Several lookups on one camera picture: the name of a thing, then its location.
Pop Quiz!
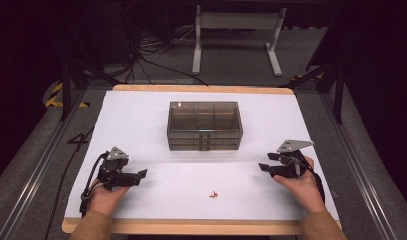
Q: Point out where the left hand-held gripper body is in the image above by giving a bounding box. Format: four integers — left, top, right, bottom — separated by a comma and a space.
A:
96, 146, 132, 192

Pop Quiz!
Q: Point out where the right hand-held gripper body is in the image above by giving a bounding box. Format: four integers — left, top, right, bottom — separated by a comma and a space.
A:
273, 139, 315, 180

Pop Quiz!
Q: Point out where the white table cover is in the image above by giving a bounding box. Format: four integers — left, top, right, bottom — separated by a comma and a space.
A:
64, 90, 340, 222

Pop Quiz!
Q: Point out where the black floor cable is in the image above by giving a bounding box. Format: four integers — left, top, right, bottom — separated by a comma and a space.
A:
136, 54, 209, 87

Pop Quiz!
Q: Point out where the black metal frame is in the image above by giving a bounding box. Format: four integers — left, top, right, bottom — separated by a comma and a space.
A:
58, 55, 123, 122
278, 59, 346, 125

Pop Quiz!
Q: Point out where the person's right hand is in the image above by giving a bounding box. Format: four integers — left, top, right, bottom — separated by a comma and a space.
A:
273, 156, 327, 215

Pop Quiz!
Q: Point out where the smoky transparent drawer cabinet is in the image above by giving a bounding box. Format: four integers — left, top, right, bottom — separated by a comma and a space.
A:
166, 100, 244, 152

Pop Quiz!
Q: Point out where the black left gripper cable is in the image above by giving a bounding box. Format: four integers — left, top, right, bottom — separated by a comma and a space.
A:
78, 152, 107, 218

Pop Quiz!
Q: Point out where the person's left hand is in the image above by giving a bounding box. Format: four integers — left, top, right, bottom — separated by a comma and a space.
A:
86, 183, 131, 216

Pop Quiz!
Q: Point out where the yellow black floor tape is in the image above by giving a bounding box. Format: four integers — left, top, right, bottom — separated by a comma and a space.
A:
44, 82, 91, 109
290, 71, 325, 83

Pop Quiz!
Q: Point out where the aluminium floor rail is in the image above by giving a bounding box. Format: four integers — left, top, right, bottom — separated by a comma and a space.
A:
0, 88, 89, 240
318, 92, 398, 240

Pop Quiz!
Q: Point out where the white metal stand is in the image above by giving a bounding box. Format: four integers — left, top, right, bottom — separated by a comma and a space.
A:
191, 4, 288, 77

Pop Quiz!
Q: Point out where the light wooden table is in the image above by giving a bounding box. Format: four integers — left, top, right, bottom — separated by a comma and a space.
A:
61, 83, 343, 236

